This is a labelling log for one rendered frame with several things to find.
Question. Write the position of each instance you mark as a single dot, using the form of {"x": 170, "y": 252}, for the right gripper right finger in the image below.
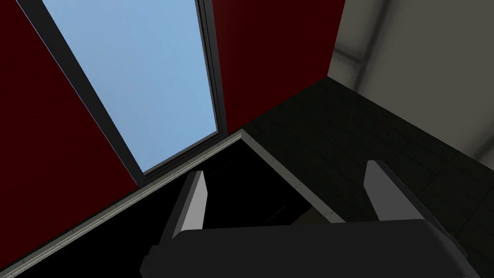
{"x": 389, "y": 197}

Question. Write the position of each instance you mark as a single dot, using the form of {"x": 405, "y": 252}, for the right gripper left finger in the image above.
{"x": 192, "y": 206}

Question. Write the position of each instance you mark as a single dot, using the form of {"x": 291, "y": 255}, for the black cabinet with pale rim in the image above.
{"x": 216, "y": 204}

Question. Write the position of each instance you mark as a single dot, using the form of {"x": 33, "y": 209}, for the window with dark frame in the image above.
{"x": 135, "y": 77}

